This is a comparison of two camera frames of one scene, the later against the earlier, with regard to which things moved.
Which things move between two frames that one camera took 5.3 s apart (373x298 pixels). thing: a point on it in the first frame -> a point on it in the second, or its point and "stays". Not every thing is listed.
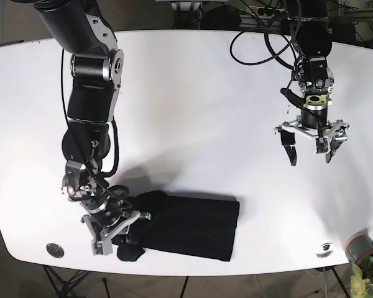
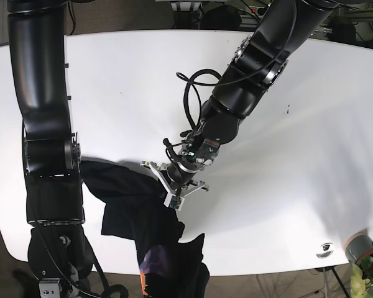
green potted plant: x=369 y=282 stays
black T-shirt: x=197 y=226 -> x=134 y=197
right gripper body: x=313 y=124 -> x=178 y=180
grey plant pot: x=360 y=244 stays
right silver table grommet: x=325 y=250 stays
